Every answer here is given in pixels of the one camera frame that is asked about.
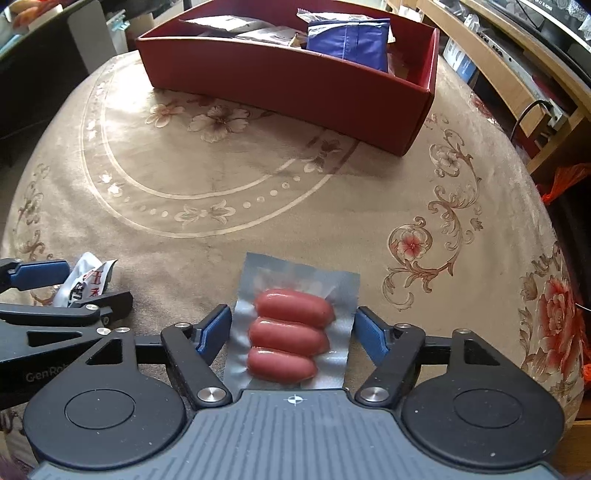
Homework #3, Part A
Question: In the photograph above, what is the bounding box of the grey silver snack packet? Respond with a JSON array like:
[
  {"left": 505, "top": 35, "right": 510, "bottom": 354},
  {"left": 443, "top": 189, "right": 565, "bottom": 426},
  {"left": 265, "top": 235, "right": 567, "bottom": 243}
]
[{"left": 178, "top": 15, "right": 262, "bottom": 33}]

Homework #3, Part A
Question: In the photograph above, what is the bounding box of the vacuum sausage pack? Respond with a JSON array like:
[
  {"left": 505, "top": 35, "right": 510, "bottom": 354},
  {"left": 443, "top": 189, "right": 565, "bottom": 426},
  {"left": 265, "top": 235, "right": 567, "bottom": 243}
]
[{"left": 223, "top": 252, "right": 361, "bottom": 391}]

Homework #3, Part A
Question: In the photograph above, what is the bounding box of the blue white box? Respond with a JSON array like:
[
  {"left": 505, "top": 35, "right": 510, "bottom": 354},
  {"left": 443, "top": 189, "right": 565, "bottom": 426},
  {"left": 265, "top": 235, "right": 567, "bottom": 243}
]
[{"left": 441, "top": 37, "right": 478, "bottom": 86}]

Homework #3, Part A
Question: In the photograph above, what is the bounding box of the wooden TV stand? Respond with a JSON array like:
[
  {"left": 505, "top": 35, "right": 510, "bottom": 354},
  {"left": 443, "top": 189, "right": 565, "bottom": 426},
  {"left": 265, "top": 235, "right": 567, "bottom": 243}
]
[{"left": 385, "top": 0, "right": 591, "bottom": 174}]

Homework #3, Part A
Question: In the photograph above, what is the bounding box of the white power strip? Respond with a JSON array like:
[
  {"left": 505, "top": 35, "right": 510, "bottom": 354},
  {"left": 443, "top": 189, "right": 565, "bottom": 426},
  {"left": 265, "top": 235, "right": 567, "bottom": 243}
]
[{"left": 545, "top": 104, "right": 571, "bottom": 132}]

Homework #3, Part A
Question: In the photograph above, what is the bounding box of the long silver red packet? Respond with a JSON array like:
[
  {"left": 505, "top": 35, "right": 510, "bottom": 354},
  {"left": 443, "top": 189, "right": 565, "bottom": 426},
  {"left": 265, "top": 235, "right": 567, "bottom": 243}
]
[{"left": 240, "top": 25, "right": 308, "bottom": 47}]

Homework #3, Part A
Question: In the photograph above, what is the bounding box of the red cardboard box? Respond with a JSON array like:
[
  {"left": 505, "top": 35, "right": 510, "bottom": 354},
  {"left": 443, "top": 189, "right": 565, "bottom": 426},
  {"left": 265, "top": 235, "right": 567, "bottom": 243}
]
[{"left": 135, "top": 9, "right": 439, "bottom": 158}]

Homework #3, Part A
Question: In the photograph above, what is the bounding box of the orange plastic bag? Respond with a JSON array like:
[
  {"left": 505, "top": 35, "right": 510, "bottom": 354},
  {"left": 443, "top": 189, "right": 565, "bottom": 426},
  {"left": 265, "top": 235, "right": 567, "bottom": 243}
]
[{"left": 540, "top": 164, "right": 591, "bottom": 204}]

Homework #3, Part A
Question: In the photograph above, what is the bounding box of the dark long cabinet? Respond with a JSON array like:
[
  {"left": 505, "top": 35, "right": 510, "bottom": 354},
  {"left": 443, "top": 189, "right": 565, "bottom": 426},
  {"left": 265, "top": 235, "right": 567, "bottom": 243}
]
[{"left": 0, "top": 0, "right": 116, "bottom": 167}]

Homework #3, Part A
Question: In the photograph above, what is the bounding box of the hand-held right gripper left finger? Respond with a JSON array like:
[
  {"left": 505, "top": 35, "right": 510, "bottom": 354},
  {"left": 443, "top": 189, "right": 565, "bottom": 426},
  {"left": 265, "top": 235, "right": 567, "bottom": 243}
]
[{"left": 81, "top": 305, "right": 233, "bottom": 410}]

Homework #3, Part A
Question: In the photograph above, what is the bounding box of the blue snack packet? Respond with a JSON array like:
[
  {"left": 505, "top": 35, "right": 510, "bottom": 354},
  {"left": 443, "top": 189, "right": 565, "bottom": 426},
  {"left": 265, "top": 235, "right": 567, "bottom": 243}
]
[{"left": 307, "top": 17, "right": 391, "bottom": 72}]

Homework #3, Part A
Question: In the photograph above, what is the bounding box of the white red snack packet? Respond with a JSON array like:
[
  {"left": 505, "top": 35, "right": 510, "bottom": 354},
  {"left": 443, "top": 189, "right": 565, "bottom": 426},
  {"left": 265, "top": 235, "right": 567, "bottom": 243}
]
[{"left": 52, "top": 252, "right": 118, "bottom": 308}]

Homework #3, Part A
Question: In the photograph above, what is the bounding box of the open cardboard box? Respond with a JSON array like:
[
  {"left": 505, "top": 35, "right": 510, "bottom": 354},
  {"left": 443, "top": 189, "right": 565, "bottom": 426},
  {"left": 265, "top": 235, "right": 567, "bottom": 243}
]
[{"left": 124, "top": 11, "right": 155, "bottom": 42}]

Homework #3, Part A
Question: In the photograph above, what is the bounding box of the black television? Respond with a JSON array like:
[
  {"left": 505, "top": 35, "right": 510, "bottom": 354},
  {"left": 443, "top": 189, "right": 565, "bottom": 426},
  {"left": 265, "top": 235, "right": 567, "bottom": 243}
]
[{"left": 522, "top": 0, "right": 591, "bottom": 70}]

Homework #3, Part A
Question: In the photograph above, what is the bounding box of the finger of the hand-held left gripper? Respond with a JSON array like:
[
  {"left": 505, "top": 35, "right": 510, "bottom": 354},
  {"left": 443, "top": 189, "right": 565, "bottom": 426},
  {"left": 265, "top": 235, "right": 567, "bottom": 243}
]
[
  {"left": 0, "top": 292, "right": 134, "bottom": 365},
  {"left": 0, "top": 258, "right": 71, "bottom": 294}
]

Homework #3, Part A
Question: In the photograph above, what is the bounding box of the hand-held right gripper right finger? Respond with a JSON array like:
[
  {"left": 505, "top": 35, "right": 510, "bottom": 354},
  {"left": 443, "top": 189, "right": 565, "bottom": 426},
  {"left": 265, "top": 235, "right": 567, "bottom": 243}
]
[{"left": 355, "top": 306, "right": 525, "bottom": 409}]

